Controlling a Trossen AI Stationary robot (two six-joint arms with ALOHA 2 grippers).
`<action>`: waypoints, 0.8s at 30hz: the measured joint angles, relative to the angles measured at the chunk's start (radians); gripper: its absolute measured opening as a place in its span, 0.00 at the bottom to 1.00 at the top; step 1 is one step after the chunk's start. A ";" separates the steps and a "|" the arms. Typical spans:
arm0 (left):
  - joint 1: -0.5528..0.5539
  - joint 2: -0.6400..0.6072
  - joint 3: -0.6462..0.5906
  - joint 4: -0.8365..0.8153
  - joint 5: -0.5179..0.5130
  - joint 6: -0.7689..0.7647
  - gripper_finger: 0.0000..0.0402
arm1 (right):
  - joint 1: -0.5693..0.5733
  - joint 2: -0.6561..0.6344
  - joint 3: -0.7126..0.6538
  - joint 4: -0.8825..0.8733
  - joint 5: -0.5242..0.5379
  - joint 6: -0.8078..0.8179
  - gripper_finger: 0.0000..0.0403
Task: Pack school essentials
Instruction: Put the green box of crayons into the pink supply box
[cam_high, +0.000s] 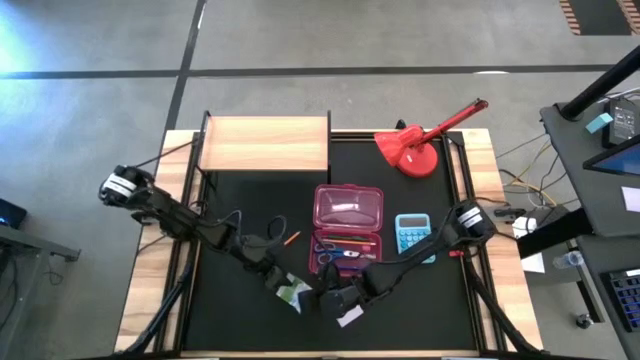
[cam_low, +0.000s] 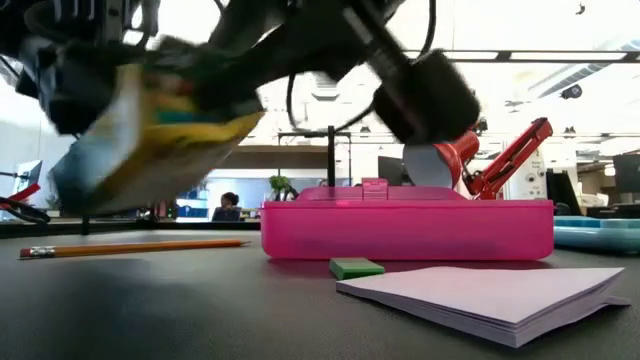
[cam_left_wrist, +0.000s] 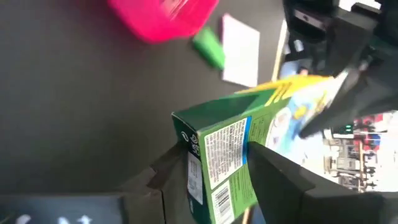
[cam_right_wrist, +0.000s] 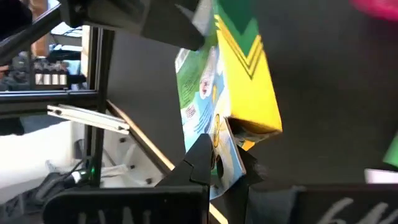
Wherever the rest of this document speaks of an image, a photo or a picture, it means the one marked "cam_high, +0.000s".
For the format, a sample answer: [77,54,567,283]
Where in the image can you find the wooden shelf with black frame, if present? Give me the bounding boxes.
[197,109,333,189]

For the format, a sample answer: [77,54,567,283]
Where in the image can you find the clear water bottle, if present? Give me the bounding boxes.
[551,249,586,271]

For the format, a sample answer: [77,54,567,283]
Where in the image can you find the black power adapter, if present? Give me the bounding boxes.
[602,96,640,149]

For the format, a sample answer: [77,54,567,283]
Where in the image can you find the white sticky note pad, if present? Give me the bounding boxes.
[336,303,366,329]

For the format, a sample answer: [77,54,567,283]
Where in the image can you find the black box with blue light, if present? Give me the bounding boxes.
[0,197,28,230]

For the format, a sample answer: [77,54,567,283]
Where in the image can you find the small teal box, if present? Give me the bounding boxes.
[585,112,615,135]

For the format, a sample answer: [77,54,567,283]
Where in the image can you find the yellow floor cable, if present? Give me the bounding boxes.
[504,144,559,207]

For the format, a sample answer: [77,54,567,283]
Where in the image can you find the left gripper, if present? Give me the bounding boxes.
[244,237,297,299]

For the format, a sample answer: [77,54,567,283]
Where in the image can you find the tablet with blue screen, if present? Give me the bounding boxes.
[582,133,640,177]

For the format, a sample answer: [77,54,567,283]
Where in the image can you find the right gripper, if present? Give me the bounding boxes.
[299,284,369,321]

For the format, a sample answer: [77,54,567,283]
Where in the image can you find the black metal table frame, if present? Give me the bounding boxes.
[149,112,544,357]

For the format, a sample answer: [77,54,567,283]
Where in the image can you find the red desk lamp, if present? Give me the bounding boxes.
[373,98,490,179]

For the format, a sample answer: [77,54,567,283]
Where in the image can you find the pink translucent pencil case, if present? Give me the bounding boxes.
[308,183,385,279]

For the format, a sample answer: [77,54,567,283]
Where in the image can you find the green and white crayon box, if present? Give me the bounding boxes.
[276,272,315,315]

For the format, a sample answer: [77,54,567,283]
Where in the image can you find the black side desk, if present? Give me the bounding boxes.
[538,97,640,239]

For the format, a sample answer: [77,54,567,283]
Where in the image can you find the light blue calculator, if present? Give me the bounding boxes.
[394,213,437,265]

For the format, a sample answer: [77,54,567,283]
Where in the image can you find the white paper sheet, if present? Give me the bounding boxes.
[621,185,640,214]

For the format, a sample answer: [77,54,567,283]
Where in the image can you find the black keyboard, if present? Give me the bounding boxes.
[601,267,640,333]

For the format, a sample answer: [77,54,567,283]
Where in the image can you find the black desk with keyboard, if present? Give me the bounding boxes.
[574,233,640,360]

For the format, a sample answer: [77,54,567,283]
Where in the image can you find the black pole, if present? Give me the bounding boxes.
[558,45,640,122]

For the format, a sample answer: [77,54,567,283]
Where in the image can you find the blue handled scissors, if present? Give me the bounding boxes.
[312,242,377,265]

